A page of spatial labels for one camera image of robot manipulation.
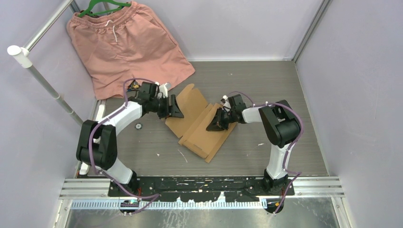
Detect metal clothes rail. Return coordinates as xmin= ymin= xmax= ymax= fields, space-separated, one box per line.
xmin=7 ymin=0 xmax=86 ymax=125

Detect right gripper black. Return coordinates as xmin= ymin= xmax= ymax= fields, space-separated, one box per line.
xmin=207 ymin=108 xmax=236 ymax=133

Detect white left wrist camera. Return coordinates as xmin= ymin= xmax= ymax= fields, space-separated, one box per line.
xmin=156 ymin=82 xmax=171 ymax=98

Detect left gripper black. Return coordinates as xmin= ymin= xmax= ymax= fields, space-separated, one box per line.
xmin=150 ymin=95 xmax=184 ymax=120

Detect green clothes hanger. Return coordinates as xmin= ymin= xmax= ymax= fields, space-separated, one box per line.
xmin=77 ymin=0 xmax=131 ymax=18

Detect small colourful object under shorts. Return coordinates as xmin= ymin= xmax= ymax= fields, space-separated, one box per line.
xmin=127 ymin=80 xmax=141 ymax=92

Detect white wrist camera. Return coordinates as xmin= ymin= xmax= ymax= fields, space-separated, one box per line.
xmin=221 ymin=95 xmax=230 ymax=110
xmin=156 ymin=82 xmax=171 ymax=98

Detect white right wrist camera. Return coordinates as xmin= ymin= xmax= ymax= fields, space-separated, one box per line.
xmin=221 ymin=95 xmax=230 ymax=110

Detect brown cardboard box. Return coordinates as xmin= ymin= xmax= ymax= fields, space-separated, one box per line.
xmin=165 ymin=84 xmax=237 ymax=163

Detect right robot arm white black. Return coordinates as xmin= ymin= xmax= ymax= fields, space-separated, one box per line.
xmin=206 ymin=94 xmax=303 ymax=195

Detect slotted aluminium rail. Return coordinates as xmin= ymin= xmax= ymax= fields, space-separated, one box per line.
xmin=71 ymin=199 xmax=267 ymax=209

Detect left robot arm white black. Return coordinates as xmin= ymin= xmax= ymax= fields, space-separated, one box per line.
xmin=76 ymin=79 xmax=184 ymax=196

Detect pink shorts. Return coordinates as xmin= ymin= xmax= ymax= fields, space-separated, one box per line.
xmin=67 ymin=1 xmax=195 ymax=100

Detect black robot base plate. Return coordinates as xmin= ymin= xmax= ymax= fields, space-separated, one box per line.
xmin=107 ymin=176 xmax=295 ymax=213

